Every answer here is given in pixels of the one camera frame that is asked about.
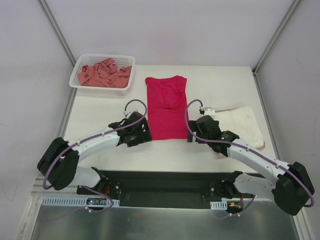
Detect magenta t shirt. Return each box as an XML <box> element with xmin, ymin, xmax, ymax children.
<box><xmin>145</xmin><ymin>75</ymin><xmax>188</xmax><ymax>141</ymax></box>

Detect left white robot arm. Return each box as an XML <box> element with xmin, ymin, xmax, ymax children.
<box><xmin>37</xmin><ymin>111</ymin><xmax>152</xmax><ymax>195</ymax></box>

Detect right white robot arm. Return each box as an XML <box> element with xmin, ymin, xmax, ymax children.
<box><xmin>184</xmin><ymin>115</ymin><xmax>315</xmax><ymax>216</ymax></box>

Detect folded white t shirt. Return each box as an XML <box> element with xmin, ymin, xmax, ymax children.
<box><xmin>215</xmin><ymin>106</ymin><xmax>265</xmax><ymax>150</ymax></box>

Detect salmon pink t shirt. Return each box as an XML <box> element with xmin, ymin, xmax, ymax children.
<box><xmin>77</xmin><ymin>58</ymin><xmax>132</xmax><ymax>89</ymax></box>

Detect white plastic basket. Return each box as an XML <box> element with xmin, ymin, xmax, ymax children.
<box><xmin>69</xmin><ymin>53</ymin><xmax>136</xmax><ymax>95</ymax></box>

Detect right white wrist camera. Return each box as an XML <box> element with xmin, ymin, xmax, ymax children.
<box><xmin>199</xmin><ymin>106</ymin><xmax>216</xmax><ymax>120</ymax></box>

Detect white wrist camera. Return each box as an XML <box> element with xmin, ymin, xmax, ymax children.
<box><xmin>123</xmin><ymin>110</ymin><xmax>138</xmax><ymax>118</ymax></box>
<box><xmin>199</xmin><ymin>106</ymin><xmax>216</xmax><ymax>120</ymax></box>

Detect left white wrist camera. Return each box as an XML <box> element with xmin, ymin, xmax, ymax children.
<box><xmin>123</xmin><ymin>110</ymin><xmax>138</xmax><ymax>118</ymax></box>

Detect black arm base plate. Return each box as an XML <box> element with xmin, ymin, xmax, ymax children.
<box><xmin>74</xmin><ymin>168</ymin><xmax>253</xmax><ymax>208</ymax></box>

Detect right white cable duct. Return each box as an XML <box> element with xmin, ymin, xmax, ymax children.
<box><xmin>210</xmin><ymin>200</ymin><xmax>228</xmax><ymax>211</ymax></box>

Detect white cable duct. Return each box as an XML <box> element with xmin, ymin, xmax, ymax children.
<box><xmin>42</xmin><ymin>196</ymin><xmax>120</xmax><ymax>208</ymax></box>
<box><xmin>210</xmin><ymin>200</ymin><xmax>228</xmax><ymax>211</ymax></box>

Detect aluminium front rail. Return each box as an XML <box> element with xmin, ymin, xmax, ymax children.
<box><xmin>29</xmin><ymin>174</ymin><xmax>302</xmax><ymax>202</ymax></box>

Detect left white cable duct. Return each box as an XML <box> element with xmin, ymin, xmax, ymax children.
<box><xmin>42</xmin><ymin>196</ymin><xmax>120</xmax><ymax>208</ymax></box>

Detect right corner aluminium post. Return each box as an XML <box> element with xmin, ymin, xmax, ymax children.
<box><xmin>252</xmin><ymin>0</ymin><xmax>303</xmax><ymax>76</ymax></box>

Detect corner aluminium post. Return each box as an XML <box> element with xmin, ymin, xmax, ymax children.
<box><xmin>252</xmin><ymin>0</ymin><xmax>303</xmax><ymax>76</ymax></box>
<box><xmin>37</xmin><ymin>0</ymin><xmax>76</xmax><ymax>67</ymax></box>

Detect left corner aluminium post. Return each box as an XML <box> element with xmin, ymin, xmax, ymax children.
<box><xmin>37</xmin><ymin>0</ymin><xmax>76</xmax><ymax>67</ymax></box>

